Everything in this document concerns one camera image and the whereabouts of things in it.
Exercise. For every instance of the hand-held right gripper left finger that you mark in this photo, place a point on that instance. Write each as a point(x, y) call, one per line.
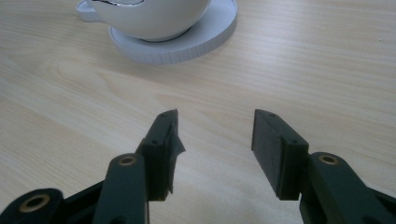
point(158, 168)

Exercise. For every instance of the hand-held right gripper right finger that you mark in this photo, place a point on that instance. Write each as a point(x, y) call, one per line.
point(274, 155)

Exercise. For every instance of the white ribbed round coaster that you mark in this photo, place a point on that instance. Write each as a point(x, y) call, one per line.
point(174, 51)

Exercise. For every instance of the white ceramic cup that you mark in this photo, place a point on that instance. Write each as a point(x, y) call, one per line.
point(149, 20)

